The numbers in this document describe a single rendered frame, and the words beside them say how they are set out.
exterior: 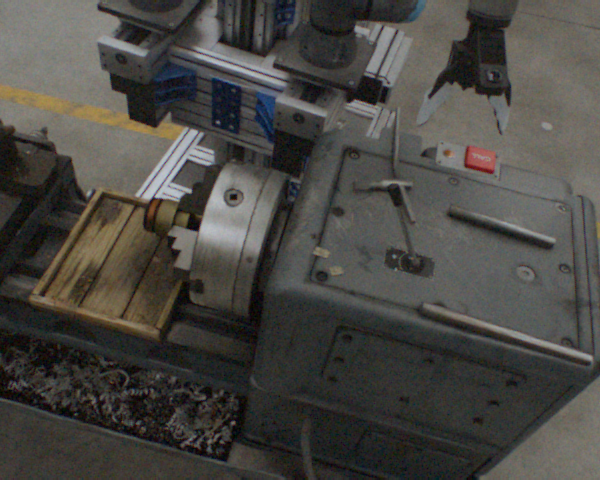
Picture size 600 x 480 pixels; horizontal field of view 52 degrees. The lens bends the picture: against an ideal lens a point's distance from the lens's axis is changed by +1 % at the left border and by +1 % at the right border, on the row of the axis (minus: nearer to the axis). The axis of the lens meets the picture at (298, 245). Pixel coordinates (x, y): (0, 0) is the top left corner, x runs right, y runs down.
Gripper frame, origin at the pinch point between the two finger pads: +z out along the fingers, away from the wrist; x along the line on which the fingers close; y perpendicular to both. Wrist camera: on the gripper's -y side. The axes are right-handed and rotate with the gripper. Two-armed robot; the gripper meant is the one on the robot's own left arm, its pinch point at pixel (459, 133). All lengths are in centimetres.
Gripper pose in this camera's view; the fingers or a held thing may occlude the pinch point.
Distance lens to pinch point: 113.8
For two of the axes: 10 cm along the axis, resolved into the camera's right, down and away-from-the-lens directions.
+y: 0.4, -6.0, 8.0
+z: -1.0, 8.0, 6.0
